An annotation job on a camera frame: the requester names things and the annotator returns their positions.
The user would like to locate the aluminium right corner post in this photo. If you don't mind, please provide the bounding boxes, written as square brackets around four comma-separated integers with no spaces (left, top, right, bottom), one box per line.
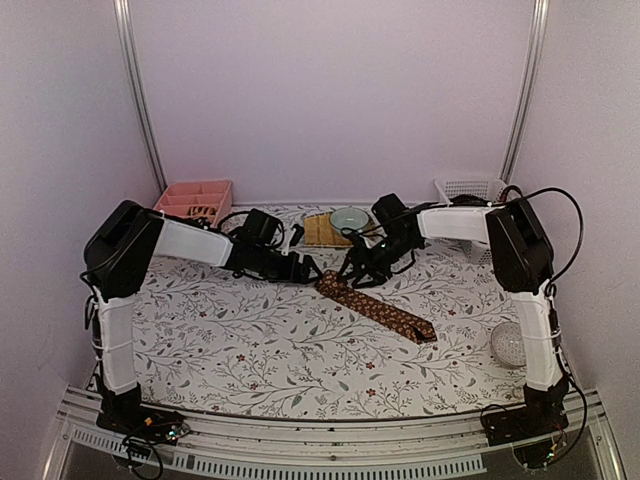
[500,0,550,184]

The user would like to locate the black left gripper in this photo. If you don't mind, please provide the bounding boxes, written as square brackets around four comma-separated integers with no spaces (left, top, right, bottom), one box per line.
[253,245,324,284]

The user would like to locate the brown floral tie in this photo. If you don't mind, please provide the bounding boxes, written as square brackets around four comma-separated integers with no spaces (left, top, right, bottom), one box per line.
[315,270,437,344]

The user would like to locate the light green ceramic bowl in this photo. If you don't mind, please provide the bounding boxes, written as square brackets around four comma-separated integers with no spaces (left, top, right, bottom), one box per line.
[329,207,371,235]

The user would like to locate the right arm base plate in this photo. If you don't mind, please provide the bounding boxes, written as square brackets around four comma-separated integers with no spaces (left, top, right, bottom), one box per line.
[480,402,569,446]

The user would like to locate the pink divided organizer tray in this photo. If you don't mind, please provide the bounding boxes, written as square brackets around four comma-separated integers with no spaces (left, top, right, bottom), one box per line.
[153,180,233,225]

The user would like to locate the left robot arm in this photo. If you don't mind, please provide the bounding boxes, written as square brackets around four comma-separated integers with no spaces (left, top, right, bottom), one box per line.
[80,200,322,434]

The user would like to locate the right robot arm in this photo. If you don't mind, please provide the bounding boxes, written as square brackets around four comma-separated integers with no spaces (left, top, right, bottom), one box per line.
[337,194,572,436]

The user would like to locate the aluminium corner post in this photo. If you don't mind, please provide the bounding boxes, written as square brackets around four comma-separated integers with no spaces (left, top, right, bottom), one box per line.
[500,0,550,184]
[113,0,168,193]

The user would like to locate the bamboo mat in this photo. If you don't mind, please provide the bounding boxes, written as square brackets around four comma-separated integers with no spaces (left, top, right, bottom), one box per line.
[304,212,352,248]

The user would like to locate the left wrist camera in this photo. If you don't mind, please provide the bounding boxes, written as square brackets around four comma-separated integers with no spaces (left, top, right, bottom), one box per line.
[282,224,305,256]

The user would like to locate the aluminium left corner post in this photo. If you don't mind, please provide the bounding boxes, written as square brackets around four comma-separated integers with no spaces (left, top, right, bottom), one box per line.
[113,0,168,193]

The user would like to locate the rolled black patterned tie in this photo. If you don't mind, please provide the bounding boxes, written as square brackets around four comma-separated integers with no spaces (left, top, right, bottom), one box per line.
[186,205,217,223]

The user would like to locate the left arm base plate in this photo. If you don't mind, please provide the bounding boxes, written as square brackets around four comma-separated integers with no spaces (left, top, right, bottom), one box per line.
[96,407,191,445]

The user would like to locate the white plastic basket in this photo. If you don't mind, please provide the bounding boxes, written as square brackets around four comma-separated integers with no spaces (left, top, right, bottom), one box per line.
[434,179,506,265]

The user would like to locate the patterned glass bowl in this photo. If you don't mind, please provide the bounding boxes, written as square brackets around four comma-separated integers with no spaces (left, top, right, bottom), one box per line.
[490,322,526,369]

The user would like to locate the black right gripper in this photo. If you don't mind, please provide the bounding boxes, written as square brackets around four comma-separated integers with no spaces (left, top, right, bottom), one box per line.
[336,233,419,289]

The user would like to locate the aluminium front rail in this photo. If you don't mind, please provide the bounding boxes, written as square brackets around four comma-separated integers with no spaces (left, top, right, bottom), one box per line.
[43,387,626,479]

